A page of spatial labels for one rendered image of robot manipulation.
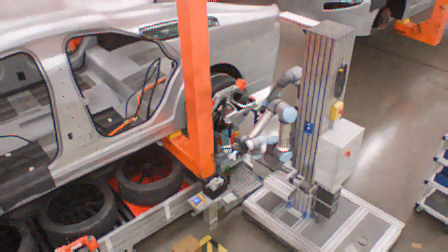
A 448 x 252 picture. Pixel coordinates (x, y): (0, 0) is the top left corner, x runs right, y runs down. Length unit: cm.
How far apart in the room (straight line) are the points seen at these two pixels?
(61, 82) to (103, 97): 119
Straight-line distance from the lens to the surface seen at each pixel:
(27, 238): 382
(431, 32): 667
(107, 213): 376
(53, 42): 332
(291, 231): 384
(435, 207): 447
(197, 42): 305
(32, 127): 430
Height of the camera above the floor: 323
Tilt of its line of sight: 37 degrees down
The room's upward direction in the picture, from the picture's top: 2 degrees counter-clockwise
